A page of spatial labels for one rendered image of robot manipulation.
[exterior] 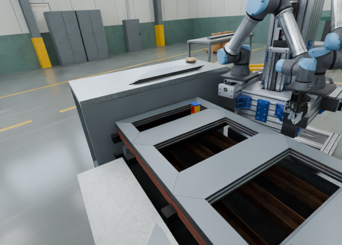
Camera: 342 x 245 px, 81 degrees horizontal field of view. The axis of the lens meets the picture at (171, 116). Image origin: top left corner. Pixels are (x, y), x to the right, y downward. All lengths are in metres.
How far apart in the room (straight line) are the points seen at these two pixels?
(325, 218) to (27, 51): 9.53
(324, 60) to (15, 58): 9.29
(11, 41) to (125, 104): 8.30
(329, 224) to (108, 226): 0.79
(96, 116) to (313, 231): 1.26
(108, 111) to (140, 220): 0.80
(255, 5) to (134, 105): 0.99
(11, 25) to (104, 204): 8.90
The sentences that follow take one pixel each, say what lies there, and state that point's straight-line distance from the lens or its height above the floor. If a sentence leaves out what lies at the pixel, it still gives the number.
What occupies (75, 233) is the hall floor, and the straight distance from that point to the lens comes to 1.99.
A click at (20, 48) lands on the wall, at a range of 9.60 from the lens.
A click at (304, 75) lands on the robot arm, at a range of 1.19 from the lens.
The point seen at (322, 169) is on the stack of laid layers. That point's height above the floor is 0.83.
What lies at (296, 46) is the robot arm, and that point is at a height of 1.30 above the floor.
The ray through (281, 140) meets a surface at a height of 0.85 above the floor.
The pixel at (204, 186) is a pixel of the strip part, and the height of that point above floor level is 0.85.
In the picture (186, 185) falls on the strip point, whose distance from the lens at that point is 0.89.
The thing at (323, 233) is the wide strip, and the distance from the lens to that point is 0.87.
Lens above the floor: 1.49
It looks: 27 degrees down
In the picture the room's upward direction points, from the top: 4 degrees counter-clockwise
